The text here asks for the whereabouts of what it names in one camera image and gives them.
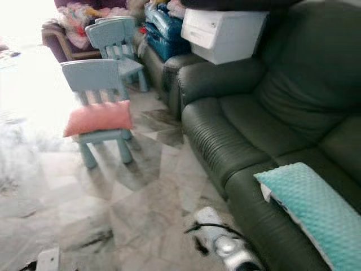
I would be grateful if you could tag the pink dimpled pillow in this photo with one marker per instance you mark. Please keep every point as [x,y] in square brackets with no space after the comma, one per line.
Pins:
[98,117]

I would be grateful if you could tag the dark green leather sofa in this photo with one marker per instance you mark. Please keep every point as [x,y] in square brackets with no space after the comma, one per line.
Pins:
[254,121]

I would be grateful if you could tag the teal dimpled pillow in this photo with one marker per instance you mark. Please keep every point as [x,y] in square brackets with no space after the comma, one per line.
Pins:
[313,206]

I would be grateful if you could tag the light blue child chair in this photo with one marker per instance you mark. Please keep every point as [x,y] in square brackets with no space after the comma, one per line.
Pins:
[92,75]
[110,34]

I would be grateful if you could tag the pink and white cloth pile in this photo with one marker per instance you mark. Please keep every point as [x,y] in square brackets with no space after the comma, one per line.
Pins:
[74,21]

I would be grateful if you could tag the dark green leather armchair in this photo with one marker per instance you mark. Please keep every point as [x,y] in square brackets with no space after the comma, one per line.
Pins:
[161,76]

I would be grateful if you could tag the blue bag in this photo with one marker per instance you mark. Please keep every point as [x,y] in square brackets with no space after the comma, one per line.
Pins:
[163,35]

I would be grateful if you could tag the white plastic drawer box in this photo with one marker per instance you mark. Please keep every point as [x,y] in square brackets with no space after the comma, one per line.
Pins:
[225,34]

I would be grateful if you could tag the purple armchair with wooden frame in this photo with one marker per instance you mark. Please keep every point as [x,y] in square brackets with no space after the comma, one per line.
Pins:
[55,44]

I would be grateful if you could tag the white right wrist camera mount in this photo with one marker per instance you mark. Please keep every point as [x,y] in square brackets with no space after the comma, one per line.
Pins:
[207,217]

